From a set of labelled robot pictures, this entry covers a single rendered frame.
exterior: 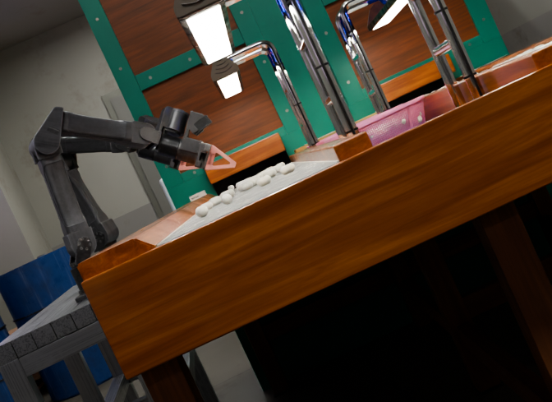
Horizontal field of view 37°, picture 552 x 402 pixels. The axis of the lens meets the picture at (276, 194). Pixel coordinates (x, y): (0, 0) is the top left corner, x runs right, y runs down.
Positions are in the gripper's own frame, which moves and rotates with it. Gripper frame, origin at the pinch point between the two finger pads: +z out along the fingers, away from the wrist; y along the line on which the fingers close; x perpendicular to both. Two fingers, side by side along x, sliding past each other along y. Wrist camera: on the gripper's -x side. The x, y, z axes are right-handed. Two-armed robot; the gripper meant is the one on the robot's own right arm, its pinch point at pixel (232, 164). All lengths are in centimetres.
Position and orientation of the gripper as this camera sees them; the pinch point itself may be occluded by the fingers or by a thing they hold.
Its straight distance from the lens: 216.5
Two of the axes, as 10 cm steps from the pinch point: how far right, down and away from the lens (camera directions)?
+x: -2.7, 9.6, 0.3
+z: 9.6, 2.7, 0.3
